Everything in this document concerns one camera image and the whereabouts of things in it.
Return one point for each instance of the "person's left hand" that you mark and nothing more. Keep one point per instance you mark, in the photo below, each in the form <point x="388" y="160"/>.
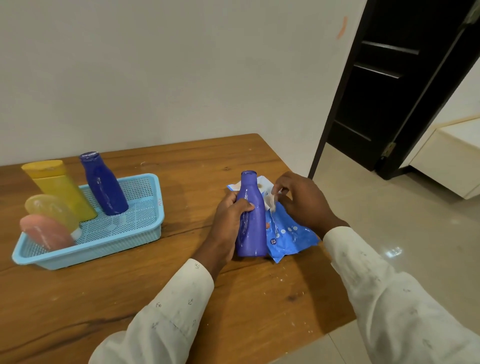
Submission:
<point x="224" y="225"/>

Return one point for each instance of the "person's right hand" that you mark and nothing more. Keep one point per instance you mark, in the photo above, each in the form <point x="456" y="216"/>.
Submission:
<point x="307" y="204"/>

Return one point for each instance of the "person's left thumb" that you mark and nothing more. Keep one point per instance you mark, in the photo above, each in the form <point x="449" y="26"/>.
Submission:
<point x="245" y="207"/>

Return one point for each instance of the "person's right thumb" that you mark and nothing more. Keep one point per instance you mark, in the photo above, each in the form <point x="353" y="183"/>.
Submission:
<point x="283" y="195"/>

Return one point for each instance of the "white wet wipe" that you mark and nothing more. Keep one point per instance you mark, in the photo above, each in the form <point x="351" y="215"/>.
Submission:
<point x="270" y="203"/>

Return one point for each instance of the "matte blue plastic bottle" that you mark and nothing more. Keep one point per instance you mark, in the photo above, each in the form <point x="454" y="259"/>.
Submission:
<point x="252" y="228"/>

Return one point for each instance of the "person's left forearm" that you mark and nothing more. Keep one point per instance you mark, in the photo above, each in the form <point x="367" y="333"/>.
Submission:
<point x="165" y="318"/>

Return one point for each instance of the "person's right forearm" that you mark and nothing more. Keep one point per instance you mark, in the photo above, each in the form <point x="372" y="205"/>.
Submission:
<point x="393" y="300"/>

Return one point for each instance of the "blue wet wipes packet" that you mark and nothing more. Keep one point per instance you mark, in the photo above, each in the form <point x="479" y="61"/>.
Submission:
<point x="288" y="234"/>

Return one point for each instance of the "metal door hinge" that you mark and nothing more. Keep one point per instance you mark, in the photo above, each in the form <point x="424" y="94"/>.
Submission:
<point x="388" y="150"/>

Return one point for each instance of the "light blue plastic basket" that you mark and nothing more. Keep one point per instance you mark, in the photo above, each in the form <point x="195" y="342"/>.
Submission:
<point x="112" y="228"/>

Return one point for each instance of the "glossy dark blue bottle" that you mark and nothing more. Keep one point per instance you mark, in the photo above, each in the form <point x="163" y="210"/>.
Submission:
<point x="105" y="187"/>

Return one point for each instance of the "dark wooden door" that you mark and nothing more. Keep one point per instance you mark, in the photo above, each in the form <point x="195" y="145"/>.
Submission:
<point x="390" y="86"/>

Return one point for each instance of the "cream white cabinet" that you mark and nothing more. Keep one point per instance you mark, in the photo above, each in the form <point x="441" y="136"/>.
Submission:
<point x="446" y="157"/>

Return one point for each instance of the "yellow plastic tube bottle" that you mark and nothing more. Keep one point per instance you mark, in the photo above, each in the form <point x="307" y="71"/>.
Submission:
<point x="60" y="183"/>

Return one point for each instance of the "translucent pale yellow bottle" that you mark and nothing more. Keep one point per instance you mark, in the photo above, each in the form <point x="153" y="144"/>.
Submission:
<point x="50" y="210"/>

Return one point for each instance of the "pink plastic bottle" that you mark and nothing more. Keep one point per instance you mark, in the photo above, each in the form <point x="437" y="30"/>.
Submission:
<point x="45" y="232"/>

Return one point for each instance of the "dark door frame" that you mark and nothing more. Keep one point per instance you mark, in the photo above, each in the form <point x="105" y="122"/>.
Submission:
<point x="427" y="123"/>

